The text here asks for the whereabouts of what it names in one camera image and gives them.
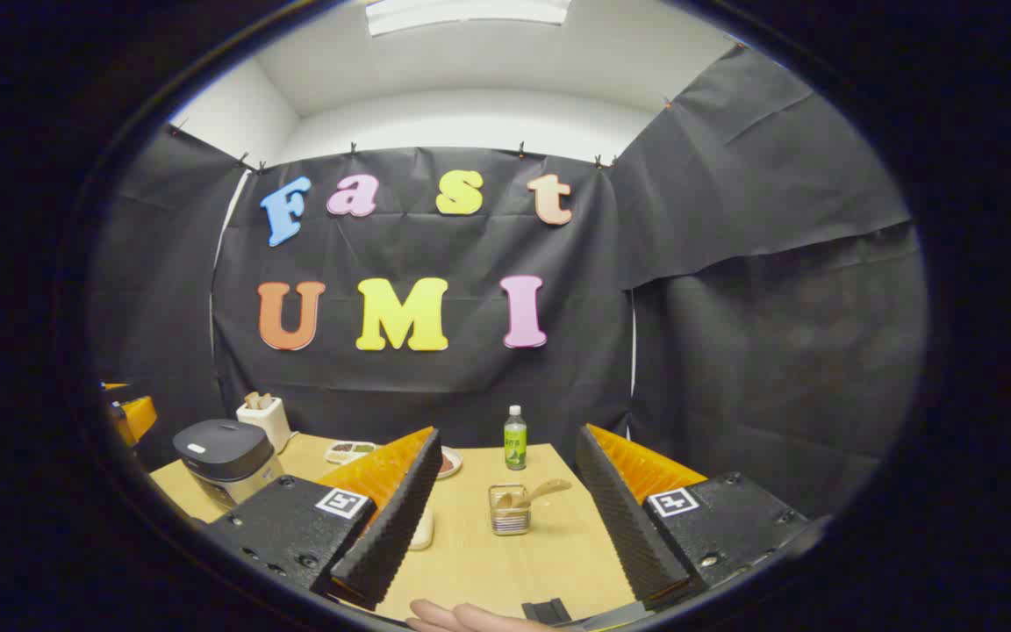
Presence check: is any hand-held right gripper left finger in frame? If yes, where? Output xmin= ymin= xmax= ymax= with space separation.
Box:
xmin=198 ymin=427 xmax=442 ymax=611

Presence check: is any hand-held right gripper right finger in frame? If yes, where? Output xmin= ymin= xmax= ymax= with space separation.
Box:
xmin=576 ymin=424 xmax=814 ymax=613

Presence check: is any clear box of rice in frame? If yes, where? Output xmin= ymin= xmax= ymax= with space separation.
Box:
xmin=407 ymin=505 xmax=435 ymax=551

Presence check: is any wooden spoon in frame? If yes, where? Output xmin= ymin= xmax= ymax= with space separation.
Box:
xmin=495 ymin=478 xmax=573 ymax=512

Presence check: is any black and steel rice cooker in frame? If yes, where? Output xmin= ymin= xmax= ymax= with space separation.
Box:
xmin=173 ymin=419 xmax=285 ymax=512

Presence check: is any metal wire chopstick holder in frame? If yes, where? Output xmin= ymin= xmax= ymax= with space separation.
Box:
xmin=488 ymin=483 xmax=532 ymax=536

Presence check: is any green tea bottle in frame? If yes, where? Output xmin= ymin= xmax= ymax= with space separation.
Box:
xmin=504 ymin=405 xmax=528 ymax=471

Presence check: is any white toaster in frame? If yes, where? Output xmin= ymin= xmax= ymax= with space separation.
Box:
xmin=236 ymin=395 xmax=292 ymax=455

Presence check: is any black backdrop cloth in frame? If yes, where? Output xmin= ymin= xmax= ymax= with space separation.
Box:
xmin=89 ymin=44 xmax=928 ymax=519

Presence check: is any ceiling light panel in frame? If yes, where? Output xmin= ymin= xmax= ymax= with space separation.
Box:
xmin=365 ymin=0 xmax=572 ymax=36

